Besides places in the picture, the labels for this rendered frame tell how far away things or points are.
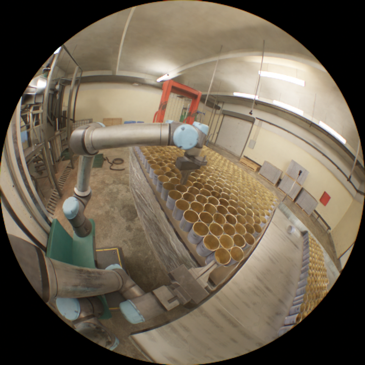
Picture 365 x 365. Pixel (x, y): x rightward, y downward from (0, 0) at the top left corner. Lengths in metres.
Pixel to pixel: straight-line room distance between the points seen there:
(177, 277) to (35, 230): 0.65
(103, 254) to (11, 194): 1.06
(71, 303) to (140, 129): 0.63
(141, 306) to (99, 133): 0.47
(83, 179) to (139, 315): 0.61
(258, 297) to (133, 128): 0.83
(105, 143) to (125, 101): 8.63
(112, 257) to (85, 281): 1.05
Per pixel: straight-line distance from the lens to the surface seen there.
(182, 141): 0.31
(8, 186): 0.60
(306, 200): 8.04
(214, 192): 0.69
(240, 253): 0.51
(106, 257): 1.33
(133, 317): 0.34
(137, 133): 0.33
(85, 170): 0.63
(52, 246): 0.67
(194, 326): 0.50
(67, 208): 0.71
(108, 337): 0.51
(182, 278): 0.35
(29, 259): 0.20
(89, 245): 0.79
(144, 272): 1.55
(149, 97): 9.31
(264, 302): 0.68
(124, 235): 1.76
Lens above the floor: 1.53
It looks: 31 degrees down
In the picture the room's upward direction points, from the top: 16 degrees clockwise
